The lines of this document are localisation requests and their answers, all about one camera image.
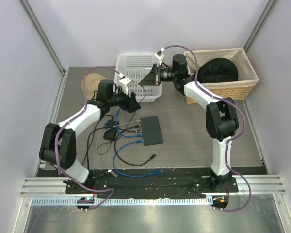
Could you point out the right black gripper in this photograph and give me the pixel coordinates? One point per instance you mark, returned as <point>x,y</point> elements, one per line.
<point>153,78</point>

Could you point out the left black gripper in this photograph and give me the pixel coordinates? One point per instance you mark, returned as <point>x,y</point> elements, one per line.
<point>130,105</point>

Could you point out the black network switch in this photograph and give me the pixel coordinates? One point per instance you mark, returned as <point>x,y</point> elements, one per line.
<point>151,130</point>

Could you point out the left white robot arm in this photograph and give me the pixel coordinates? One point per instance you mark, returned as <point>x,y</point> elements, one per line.
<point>58,146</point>

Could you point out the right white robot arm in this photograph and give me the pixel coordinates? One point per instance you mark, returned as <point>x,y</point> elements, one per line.
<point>221,118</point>

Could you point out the white plastic basket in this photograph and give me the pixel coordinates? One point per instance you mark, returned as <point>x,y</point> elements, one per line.
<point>136,66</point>

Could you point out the black power adapter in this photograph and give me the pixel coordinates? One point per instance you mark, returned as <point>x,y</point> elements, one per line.
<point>111,132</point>

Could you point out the beige cap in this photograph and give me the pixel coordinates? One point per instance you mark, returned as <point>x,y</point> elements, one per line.
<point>90,84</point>

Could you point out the black cap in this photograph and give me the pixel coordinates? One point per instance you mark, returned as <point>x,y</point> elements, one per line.
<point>218,70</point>

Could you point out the wicker basket with liner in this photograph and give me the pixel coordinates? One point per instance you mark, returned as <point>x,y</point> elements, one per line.
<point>238,90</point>

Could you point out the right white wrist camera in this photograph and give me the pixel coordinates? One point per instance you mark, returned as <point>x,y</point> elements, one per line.
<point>160,56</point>

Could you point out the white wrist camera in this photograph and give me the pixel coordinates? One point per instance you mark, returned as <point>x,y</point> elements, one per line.
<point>125,83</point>
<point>160,56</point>

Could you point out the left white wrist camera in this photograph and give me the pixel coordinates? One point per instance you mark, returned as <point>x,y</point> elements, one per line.
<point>125,83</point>

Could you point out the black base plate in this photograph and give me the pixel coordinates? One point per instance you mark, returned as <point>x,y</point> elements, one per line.
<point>171,183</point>

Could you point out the aluminium rail frame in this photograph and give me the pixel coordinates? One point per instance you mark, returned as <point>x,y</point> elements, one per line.
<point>51,191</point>

